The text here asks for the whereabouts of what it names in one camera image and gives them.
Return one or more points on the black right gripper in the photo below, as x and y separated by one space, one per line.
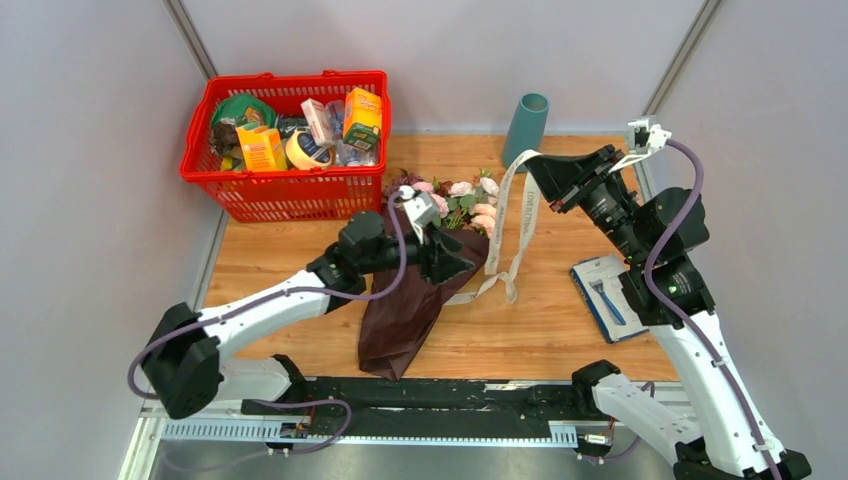
560 175

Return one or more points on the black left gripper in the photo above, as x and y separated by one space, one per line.
444 262

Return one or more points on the pink flower bouquet brown wrap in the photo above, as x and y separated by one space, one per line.
394 328

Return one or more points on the white printed ribbon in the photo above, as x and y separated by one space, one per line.
529 215

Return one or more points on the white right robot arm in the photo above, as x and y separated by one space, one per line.
727 438

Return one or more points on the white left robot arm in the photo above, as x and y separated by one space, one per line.
190 359

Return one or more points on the teal ceramic vase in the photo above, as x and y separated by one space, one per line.
527 127

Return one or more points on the blue razor blister package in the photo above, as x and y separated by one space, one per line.
596 279

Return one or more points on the clear plastic bottle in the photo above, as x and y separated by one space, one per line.
346 155

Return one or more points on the orange green box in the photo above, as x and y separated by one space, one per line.
362 125

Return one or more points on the yellow tape roll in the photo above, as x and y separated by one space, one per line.
303 153

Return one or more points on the red plastic shopping basket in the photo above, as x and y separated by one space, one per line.
333 193

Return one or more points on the white small box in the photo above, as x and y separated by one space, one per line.
318 122

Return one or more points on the orange juice carton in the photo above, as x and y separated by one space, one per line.
262 148

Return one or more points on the green snack bag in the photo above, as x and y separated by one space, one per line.
240 109

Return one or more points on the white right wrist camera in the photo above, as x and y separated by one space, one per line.
644 137

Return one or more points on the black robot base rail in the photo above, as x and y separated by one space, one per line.
418 412

